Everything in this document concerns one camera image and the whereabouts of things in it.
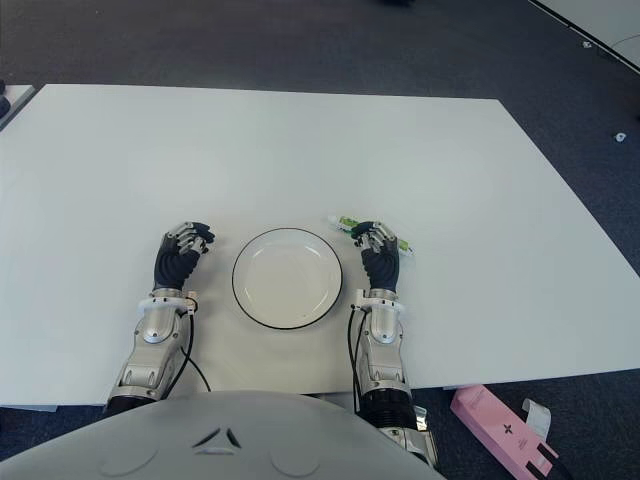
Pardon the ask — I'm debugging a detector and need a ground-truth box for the right robot hand black silver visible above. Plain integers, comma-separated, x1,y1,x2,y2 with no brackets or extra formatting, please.
349,220,404,291

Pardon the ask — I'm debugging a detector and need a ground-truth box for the left robot hand black silver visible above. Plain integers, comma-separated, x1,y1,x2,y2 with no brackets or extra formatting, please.
153,220,216,291

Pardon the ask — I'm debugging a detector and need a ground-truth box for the green toothpaste tube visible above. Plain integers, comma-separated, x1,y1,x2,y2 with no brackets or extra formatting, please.
327,214,417,259

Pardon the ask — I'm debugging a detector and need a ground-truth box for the white plate black rim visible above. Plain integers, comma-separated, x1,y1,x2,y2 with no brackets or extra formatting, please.
231,227,345,331

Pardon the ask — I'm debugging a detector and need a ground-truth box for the grey robot torso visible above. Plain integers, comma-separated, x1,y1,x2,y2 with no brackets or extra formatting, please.
0,389,441,480

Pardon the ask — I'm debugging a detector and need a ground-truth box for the pink cardboard box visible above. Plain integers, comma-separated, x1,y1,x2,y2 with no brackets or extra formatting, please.
449,384,560,476

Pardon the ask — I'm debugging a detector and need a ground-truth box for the white paper strip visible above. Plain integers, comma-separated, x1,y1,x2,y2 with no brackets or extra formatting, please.
519,398,554,441

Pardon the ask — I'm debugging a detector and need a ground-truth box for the white side table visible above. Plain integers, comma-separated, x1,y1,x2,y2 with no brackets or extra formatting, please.
0,83,36,132

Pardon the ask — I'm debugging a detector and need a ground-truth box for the white background table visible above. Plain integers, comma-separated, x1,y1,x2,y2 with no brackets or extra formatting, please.
524,0,640,76

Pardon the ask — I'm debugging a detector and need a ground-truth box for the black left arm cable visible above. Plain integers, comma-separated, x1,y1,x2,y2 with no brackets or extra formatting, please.
177,299,214,394

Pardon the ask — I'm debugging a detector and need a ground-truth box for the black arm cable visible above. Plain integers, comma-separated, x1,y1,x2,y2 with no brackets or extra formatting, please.
177,299,214,394
348,303,366,414

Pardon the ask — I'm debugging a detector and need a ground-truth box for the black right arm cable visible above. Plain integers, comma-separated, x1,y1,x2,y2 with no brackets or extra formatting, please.
348,303,366,414

